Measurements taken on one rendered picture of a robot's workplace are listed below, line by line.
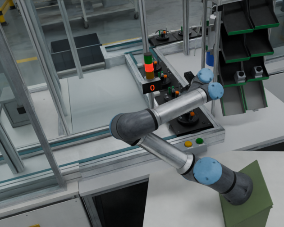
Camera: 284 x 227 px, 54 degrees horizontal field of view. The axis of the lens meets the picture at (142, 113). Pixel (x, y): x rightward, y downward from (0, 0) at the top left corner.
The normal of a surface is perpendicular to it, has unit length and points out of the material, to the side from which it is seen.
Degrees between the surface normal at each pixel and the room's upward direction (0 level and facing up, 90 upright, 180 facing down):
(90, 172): 90
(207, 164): 43
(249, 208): 48
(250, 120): 0
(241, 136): 0
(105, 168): 90
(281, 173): 0
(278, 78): 90
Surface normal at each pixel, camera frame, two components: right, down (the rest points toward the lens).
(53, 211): 0.26, 0.56
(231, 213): -0.81, -0.50
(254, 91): -0.01, -0.14
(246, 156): -0.11, -0.79
